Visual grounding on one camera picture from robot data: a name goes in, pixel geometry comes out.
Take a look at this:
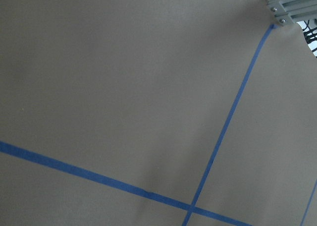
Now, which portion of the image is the aluminium frame post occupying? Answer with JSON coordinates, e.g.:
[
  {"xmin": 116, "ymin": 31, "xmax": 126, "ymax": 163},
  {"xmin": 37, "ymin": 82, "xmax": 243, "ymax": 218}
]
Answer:
[{"xmin": 266, "ymin": 0, "xmax": 317, "ymax": 26}]

